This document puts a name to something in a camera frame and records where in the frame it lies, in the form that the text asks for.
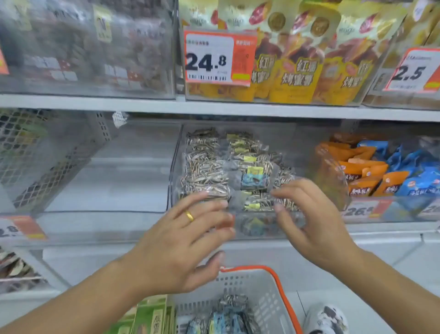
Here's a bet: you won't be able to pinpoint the person's left hand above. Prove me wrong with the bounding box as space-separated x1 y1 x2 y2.
120 191 236 296

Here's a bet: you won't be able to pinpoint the person's right hand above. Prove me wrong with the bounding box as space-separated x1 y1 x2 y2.
270 178 365 274

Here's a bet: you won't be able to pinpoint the green snack packet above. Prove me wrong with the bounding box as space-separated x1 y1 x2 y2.
106 306 138 334
132 295 168 334

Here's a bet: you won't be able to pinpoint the white orange shopping basket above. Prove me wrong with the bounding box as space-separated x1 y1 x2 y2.
103 265 303 334

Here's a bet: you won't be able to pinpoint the pile of seed packets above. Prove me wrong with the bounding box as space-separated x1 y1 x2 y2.
185 293 262 334

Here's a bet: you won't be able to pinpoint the sunflower seed packets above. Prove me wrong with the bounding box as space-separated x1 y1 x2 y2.
178 127 307 236

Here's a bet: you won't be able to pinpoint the white store shelf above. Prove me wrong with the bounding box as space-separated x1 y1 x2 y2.
0 0 440 303

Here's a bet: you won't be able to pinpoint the person's left forearm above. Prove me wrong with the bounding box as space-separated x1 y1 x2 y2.
0 258 165 334

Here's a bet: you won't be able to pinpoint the person's right shoe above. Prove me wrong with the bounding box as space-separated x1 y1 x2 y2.
302 302 350 334

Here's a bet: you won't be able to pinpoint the bin of yellow snacks 2.5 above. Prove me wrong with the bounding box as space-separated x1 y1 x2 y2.
363 0 440 110

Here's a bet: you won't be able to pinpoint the orange white price tag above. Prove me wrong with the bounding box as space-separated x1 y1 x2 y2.
0 215 47 240
183 30 259 87
0 46 10 76
418 203 440 219
382 47 440 94
342 199 392 219

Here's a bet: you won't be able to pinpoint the orange and blue snack packets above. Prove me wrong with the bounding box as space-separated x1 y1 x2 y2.
309 132 440 223

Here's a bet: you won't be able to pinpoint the empty clear plastic bin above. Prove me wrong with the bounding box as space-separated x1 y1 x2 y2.
0 117 183 238

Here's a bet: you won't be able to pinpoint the pile of brown snack bags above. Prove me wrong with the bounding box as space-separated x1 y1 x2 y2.
0 247 45 293

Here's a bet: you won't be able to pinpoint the stack of yellow snack bags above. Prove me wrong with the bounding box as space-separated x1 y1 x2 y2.
178 0 412 106

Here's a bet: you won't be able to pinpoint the clear bin of nut bags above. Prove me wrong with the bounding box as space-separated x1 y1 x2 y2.
0 0 176 94

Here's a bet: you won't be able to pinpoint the white wire end rack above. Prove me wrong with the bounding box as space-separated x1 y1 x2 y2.
0 246 69 302

